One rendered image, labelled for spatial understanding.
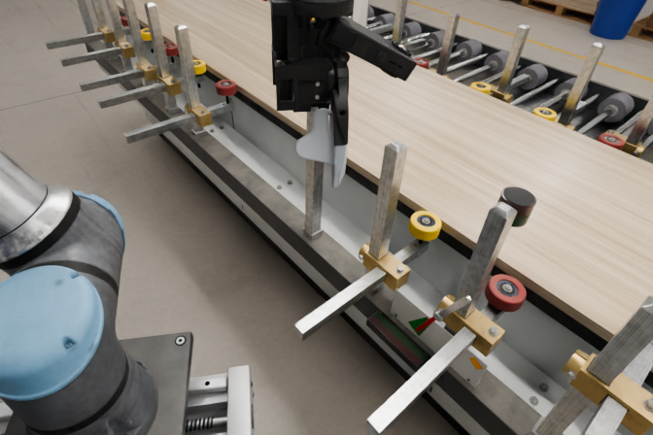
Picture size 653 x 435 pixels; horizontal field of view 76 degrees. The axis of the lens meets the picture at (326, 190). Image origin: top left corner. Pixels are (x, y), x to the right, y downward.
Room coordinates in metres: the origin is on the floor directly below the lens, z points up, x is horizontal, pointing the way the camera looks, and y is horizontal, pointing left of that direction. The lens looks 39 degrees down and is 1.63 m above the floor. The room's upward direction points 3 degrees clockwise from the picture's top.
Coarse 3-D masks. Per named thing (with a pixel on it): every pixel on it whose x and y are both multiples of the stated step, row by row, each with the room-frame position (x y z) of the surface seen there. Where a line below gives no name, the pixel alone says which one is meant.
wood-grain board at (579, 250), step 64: (192, 0) 2.66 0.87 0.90; (256, 0) 2.74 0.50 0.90; (256, 64) 1.75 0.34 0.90; (384, 128) 1.26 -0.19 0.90; (448, 128) 1.28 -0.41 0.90; (512, 128) 1.31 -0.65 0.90; (448, 192) 0.92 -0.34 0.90; (576, 192) 0.96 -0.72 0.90; (640, 192) 0.97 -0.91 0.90; (512, 256) 0.69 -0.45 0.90; (576, 256) 0.70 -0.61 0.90; (640, 256) 0.71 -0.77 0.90
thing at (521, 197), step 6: (504, 192) 0.60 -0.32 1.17; (510, 192) 0.60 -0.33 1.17; (516, 192) 0.60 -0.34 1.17; (522, 192) 0.60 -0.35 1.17; (528, 192) 0.60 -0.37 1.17; (510, 198) 0.58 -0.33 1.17; (516, 198) 0.58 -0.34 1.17; (522, 198) 0.58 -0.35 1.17; (528, 198) 0.58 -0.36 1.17; (516, 204) 0.57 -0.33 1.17; (522, 204) 0.57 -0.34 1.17; (528, 204) 0.57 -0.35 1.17
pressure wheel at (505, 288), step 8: (496, 280) 0.61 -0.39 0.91; (504, 280) 0.62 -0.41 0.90; (512, 280) 0.61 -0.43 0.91; (488, 288) 0.59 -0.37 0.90; (496, 288) 0.59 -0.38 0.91; (504, 288) 0.59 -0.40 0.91; (512, 288) 0.59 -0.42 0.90; (520, 288) 0.59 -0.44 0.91; (488, 296) 0.58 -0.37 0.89; (496, 296) 0.57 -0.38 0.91; (504, 296) 0.57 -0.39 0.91; (512, 296) 0.57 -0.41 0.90; (520, 296) 0.57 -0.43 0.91; (496, 304) 0.56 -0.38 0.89; (504, 304) 0.55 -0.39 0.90; (512, 304) 0.55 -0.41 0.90; (520, 304) 0.56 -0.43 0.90
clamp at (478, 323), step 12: (444, 300) 0.58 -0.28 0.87; (456, 312) 0.55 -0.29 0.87; (480, 312) 0.55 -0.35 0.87; (456, 324) 0.53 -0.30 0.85; (468, 324) 0.52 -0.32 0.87; (480, 324) 0.52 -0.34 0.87; (492, 324) 0.52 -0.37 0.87; (480, 336) 0.49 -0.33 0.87; (480, 348) 0.49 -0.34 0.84; (492, 348) 0.48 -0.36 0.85
